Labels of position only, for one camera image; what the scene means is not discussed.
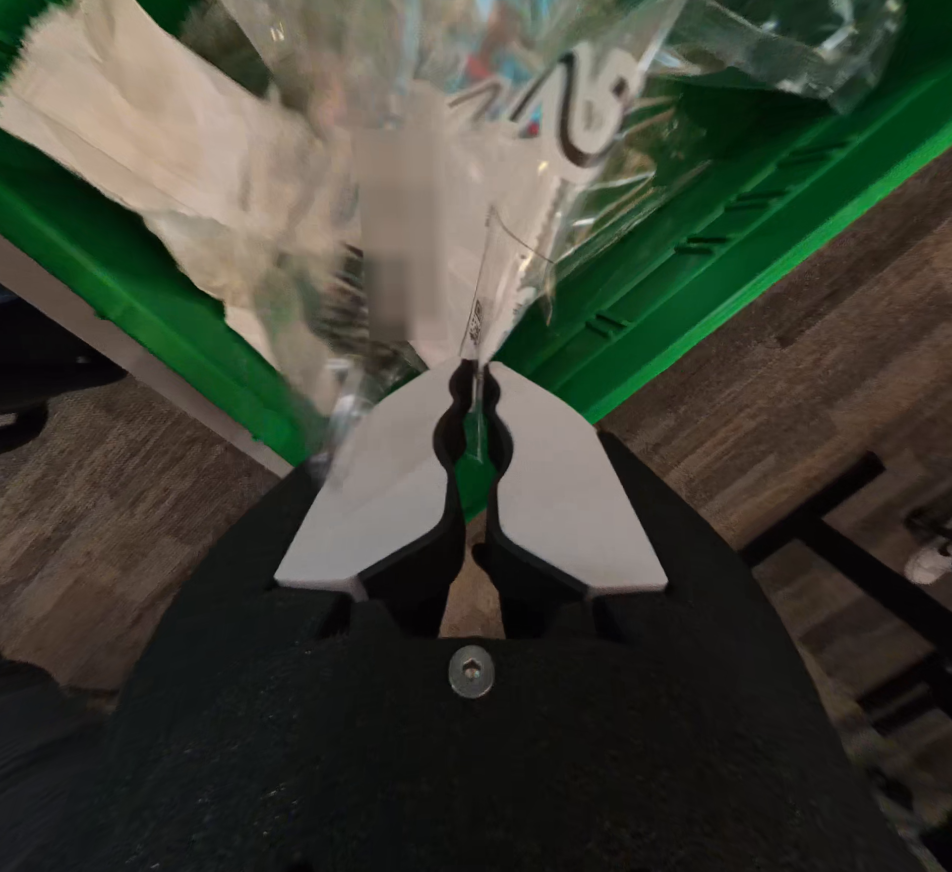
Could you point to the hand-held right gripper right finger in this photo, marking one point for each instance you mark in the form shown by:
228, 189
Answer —
573, 508

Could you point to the black metal furniture frame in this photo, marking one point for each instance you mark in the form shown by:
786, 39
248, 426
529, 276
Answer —
833, 545

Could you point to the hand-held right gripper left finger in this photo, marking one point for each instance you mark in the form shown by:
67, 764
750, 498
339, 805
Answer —
372, 508

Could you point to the clear plastic bag of lego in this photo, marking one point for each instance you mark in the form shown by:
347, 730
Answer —
476, 54

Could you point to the white paper bag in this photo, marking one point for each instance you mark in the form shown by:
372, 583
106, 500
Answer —
164, 158

